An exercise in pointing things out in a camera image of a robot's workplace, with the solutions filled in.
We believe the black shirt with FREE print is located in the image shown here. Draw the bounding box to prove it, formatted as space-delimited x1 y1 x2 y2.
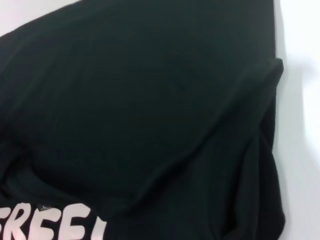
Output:
0 0 286 240

